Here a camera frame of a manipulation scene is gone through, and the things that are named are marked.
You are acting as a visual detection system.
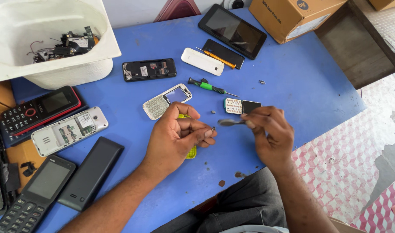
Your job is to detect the white plastic tub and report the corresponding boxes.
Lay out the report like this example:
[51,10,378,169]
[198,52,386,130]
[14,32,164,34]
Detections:
[0,0,122,90]

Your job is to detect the small black plastic piece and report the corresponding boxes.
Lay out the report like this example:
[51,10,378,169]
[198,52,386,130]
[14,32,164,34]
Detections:
[20,161,38,177]

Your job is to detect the orange handled screwdriver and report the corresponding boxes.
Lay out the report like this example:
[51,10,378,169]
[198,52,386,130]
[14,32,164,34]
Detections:
[196,47,237,70]

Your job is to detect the black phone with open back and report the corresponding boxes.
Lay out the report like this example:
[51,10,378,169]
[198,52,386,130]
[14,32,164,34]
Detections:
[122,58,177,83]

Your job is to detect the black touchscreen phone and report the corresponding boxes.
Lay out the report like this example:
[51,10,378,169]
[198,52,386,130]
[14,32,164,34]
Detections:
[198,3,268,61]

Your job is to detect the red and black keypad phone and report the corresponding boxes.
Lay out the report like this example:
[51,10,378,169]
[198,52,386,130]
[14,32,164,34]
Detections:
[0,85,82,137]

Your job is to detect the white round object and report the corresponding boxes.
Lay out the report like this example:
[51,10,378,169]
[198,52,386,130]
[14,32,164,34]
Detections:
[223,0,252,10]

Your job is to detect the white phone with open back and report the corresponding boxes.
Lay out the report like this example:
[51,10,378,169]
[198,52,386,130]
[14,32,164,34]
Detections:
[31,106,109,158]

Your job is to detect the white phone front housing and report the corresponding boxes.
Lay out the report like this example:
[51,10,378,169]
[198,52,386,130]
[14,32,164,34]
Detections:
[142,83,193,121]

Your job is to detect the person's right hand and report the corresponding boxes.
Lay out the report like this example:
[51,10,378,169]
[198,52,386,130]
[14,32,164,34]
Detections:
[245,105,295,169]

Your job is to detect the small black phone back cover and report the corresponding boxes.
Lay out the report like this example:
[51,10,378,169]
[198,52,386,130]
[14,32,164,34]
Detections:
[202,38,245,70]

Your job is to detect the maroon plastic object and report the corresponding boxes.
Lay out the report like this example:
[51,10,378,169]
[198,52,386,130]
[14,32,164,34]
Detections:
[153,0,201,23]

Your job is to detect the brown cardboard sheet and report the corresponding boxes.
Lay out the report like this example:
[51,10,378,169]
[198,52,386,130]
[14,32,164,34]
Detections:
[0,80,48,195]

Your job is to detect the dark wooden bench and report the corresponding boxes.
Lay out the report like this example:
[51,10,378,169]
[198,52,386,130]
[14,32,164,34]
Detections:
[315,0,395,90]

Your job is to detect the green and black screwdriver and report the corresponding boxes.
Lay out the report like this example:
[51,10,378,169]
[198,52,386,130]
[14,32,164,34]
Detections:
[187,77,240,98]

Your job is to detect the white phone back cover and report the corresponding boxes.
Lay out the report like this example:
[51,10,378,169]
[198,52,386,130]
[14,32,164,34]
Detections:
[181,47,225,76]

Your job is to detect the large brown cardboard box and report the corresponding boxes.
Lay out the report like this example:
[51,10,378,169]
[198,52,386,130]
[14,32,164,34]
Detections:
[248,0,348,45]

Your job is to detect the phone circuit board with display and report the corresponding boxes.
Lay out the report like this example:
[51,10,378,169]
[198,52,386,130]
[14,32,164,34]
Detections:
[224,98,263,116]

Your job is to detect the person's dark grey trousers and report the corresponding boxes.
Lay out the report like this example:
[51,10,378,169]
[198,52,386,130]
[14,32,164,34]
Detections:
[150,167,289,233]

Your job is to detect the person's left hand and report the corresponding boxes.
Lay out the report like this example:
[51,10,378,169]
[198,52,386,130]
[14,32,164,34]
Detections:
[144,102,218,177]

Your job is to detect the long black phone back cover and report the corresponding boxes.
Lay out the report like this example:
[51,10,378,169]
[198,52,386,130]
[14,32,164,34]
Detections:
[57,136,125,213]

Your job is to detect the heap of electronic parts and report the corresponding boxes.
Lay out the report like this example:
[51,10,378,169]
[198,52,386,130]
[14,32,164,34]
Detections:
[27,26,101,64]

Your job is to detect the yellow phone keypad frame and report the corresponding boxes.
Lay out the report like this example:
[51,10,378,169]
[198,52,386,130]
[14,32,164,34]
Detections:
[177,113,197,159]

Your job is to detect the grey metal hand tool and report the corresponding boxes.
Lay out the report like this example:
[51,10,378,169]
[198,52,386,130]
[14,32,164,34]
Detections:
[218,118,249,127]

